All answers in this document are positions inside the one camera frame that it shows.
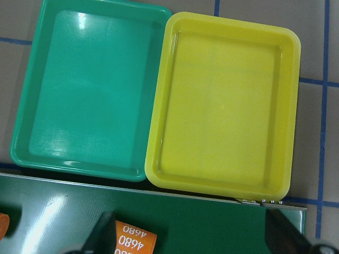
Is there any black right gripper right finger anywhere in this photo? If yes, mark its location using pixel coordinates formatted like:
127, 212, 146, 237
265, 209, 315, 253

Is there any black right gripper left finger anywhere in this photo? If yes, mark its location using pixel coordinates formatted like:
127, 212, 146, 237
81, 212, 117, 253

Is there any orange cylinder with 4680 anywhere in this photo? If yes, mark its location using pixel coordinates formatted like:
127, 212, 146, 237
114, 221, 157, 254

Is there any plain orange cylinder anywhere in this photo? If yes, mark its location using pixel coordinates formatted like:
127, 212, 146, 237
0, 213, 10, 240

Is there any green conveyor belt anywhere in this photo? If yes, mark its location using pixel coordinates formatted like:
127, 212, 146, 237
0, 172, 308, 254

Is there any yellow plastic tray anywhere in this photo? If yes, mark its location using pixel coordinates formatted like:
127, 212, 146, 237
145, 12, 301, 201

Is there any green plastic tray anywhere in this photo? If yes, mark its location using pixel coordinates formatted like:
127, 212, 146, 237
10, 1, 172, 182

